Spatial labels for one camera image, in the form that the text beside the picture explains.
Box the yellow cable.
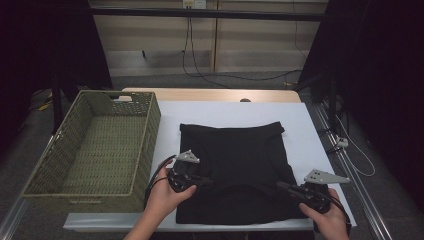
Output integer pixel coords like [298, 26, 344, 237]
[38, 96, 54, 112]

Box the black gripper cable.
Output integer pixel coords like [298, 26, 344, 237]
[328, 192, 353, 236]
[143, 154, 178, 209]

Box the green woven basket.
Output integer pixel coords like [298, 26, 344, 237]
[21, 89, 162, 214]

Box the aluminium rail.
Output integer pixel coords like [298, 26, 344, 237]
[311, 101, 396, 240]
[0, 133, 63, 240]

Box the white cable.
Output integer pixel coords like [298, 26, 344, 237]
[334, 114, 377, 178]

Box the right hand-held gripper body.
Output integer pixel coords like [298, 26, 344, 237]
[289, 168, 351, 215]

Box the person's left hand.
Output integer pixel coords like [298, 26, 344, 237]
[145, 159, 199, 225]

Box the white wall outlet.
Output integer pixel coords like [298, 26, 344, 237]
[182, 0, 208, 10]

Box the wooden wall strip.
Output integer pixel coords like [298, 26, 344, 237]
[212, 0, 220, 73]

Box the black curtain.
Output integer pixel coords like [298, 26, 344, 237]
[298, 0, 424, 211]
[0, 0, 113, 134]

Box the black tank top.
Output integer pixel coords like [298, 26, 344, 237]
[175, 121, 308, 226]

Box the person's right hand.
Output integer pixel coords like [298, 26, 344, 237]
[298, 188, 351, 240]

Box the black horizontal metal bar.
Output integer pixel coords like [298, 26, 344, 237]
[89, 7, 329, 23]

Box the black metal stand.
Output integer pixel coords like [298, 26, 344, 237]
[328, 76, 338, 134]
[51, 76, 63, 134]

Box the thin black wall cable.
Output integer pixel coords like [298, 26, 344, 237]
[292, 0, 309, 63]

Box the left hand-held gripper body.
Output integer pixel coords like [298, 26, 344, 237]
[167, 149, 203, 194]

